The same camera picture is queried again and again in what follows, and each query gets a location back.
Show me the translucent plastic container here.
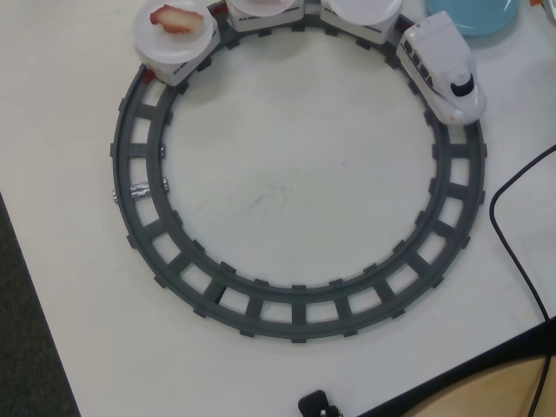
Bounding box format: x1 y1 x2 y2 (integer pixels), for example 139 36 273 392
325 0 404 28

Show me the black cable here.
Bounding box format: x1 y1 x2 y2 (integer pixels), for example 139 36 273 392
526 354 556 417
489 144 556 322

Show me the black plastic device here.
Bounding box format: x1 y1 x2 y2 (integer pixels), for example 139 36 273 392
298 389 344 417

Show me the blue round dish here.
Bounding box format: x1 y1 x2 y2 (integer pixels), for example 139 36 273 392
424 0 521 37

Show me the red tuna sushi piece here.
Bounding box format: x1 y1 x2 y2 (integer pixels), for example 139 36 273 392
149 3 205 35

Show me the white round plate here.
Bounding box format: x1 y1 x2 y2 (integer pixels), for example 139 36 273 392
133 0 219 66
225 0 301 17

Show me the grey circular toy train track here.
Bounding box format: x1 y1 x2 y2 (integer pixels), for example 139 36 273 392
109 8 487 347

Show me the white Shinkansen toy locomotive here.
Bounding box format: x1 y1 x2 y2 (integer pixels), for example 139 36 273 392
394 10 487 126

